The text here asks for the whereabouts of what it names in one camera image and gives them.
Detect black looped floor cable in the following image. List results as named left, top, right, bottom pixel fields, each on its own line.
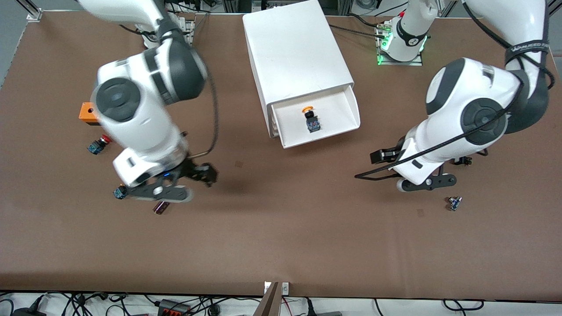
left=443, top=298, right=485, bottom=312

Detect white drawer cabinet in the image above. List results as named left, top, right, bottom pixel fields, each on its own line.
left=242, top=0, right=355, bottom=139

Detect grey slanted post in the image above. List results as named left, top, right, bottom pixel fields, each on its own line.
left=252, top=282, right=280, bottom=316

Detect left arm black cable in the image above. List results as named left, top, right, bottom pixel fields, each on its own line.
left=355, top=0, right=551, bottom=180

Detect yellow push button switch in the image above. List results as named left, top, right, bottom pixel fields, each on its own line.
left=302, top=105, right=321, bottom=133

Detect red push button switch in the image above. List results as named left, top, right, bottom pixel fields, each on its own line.
left=87, top=135, right=112, bottom=155

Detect orange button enclosure box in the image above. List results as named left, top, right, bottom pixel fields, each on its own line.
left=79, top=102, right=100, bottom=126

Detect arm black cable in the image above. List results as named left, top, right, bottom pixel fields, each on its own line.
left=355, top=0, right=551, bottom=180
left=189, top=72, right=219, bottom=158

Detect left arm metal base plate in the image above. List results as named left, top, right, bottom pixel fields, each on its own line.
left=377, top=22, right=424, bottom=66

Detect black power strip red switches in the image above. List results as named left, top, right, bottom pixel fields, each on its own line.
left=158, top=299, right=194, bottom=316

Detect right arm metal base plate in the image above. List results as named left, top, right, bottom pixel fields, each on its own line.
left=176, top=18, right=196, bottom=48

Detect black braided base cable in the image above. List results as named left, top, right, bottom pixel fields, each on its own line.
left=329, top=24, right=388, bottom=39

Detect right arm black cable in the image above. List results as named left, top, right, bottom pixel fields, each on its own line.
left=189, top=72, right=219, bottom=158

